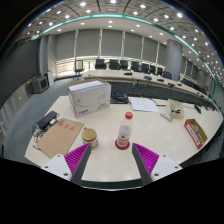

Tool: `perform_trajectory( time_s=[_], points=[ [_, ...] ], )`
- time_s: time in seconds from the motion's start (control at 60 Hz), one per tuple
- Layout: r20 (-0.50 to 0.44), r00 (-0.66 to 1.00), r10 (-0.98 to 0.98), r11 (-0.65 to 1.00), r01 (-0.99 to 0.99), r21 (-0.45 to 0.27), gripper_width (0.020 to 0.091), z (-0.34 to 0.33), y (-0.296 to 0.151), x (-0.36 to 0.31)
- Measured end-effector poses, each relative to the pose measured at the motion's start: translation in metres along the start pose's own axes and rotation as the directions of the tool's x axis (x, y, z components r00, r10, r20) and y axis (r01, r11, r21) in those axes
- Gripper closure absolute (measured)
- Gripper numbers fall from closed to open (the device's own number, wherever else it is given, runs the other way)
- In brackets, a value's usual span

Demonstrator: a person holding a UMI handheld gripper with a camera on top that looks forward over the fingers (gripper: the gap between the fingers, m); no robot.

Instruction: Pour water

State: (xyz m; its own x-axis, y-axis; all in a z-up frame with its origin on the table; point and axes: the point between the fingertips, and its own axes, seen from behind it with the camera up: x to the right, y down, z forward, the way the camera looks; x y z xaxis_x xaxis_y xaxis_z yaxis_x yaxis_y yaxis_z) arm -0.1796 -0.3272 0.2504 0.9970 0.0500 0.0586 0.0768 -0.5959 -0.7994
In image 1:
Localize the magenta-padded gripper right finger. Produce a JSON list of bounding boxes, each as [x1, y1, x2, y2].
[[131, 143, 184, 186]]

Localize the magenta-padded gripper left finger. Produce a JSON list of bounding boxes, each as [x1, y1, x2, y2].
[[40, 142, 92, 186]]

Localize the clear red-capped water bottle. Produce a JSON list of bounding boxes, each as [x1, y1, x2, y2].
[[115, 111, 134, 150]]

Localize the white power adapter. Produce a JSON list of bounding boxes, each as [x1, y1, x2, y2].
[[49, 116, 65, 125]]

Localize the white marker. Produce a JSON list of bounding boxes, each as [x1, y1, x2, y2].
[[159, 110, 174, 122]]

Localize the flat black device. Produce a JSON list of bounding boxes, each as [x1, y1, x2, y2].
[[36, 110, 59, 130]]

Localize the open red-sided cardboard box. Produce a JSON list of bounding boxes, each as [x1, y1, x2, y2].
[[183, 118, 209, 150]]

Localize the white paper sheets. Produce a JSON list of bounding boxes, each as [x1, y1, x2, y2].
[[129, 96, 160, 114]]

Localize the white cardboard paper box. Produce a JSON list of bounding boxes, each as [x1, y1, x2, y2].
[[66, 78, 112, 120]]

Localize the beige desk organizer box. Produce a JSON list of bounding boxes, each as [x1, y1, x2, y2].
[[166, 98, 185, 120]]

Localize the black desk microphones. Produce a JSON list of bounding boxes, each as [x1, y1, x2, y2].
[[123, 71, 203, 114]]

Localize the grey monitor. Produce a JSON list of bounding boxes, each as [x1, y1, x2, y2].
[[30, 75, 50, 94]]

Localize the long curved conference desk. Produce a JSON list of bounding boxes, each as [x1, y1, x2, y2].
[[81, 68, 221, 108]]

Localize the black office chairs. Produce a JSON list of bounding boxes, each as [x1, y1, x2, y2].
[[73, 58, 214, 98]]

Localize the round ceiling lights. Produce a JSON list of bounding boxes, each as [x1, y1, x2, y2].
[[24, 0, 223, 73]]

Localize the tangled black cables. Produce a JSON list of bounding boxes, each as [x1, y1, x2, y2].
[[30, 121, 48, 144]]

